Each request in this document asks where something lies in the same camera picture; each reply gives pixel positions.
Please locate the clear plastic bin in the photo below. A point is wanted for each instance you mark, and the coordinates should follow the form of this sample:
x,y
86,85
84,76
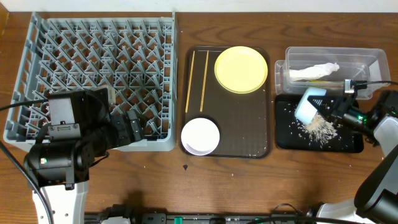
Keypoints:
x,y
359,64

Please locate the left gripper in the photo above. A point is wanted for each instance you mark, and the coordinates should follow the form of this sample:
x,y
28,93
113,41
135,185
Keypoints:
x,y
135,131

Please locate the yellow plate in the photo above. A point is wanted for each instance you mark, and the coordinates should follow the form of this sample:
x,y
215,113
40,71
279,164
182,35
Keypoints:
x,y
241,69

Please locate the grey dish rack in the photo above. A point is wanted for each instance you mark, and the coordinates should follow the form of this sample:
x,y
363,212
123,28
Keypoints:
x,y
135,56

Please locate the white tissue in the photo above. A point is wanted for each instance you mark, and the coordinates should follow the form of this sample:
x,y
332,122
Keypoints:
x,y
313,73

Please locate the wooden chopstick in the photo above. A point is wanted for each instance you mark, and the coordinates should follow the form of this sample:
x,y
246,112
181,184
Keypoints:
x,y
204,82
190,81

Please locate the brown serving tray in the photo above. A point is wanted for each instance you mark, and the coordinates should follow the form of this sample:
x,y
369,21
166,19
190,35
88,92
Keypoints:
x,y
244,120

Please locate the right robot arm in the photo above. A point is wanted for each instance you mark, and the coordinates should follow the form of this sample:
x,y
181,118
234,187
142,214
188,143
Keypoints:
x,y
376,198

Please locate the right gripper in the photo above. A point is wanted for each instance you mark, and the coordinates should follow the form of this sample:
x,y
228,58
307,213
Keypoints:
x,y
336,109

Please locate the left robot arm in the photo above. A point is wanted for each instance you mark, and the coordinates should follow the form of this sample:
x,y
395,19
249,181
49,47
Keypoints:
x,y
81,132

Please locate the pink bowl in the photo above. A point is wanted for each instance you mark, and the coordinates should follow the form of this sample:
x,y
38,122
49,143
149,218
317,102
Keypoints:
x,y
200,136

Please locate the black waste tray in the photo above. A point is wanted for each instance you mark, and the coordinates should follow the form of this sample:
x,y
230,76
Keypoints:
x,y
346,141

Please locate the light blue bowl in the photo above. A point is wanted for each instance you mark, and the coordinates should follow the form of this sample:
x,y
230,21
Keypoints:
x,y
305,111

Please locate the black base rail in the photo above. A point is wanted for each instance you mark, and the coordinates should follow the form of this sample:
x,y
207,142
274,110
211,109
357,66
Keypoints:
x,y
140,215

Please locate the rice and shell scraps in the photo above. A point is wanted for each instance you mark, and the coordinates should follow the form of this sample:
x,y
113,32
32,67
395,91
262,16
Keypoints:
x,y
317,129

